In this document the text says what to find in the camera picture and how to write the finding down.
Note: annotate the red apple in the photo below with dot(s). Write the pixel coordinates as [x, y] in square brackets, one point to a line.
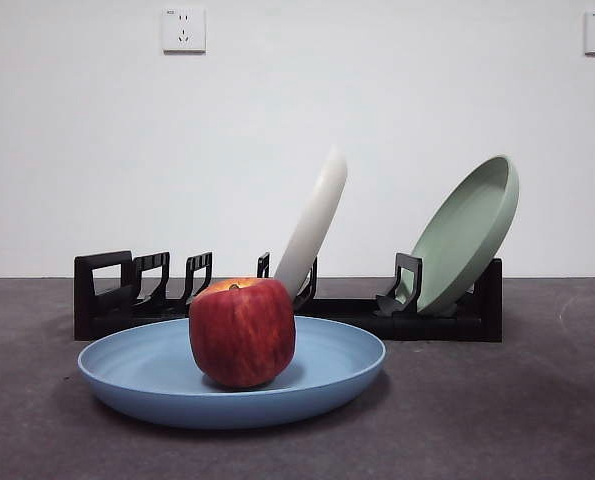
[242, 335]

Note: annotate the blue plate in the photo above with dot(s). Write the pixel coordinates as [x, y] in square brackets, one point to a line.
[142, 395]

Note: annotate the beige plate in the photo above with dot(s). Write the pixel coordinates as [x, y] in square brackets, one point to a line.
[317, 220]

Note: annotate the green plate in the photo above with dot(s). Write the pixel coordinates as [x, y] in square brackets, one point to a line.
[462, 240]

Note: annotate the black plate rack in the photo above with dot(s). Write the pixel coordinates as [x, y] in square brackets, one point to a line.
[84, 300]

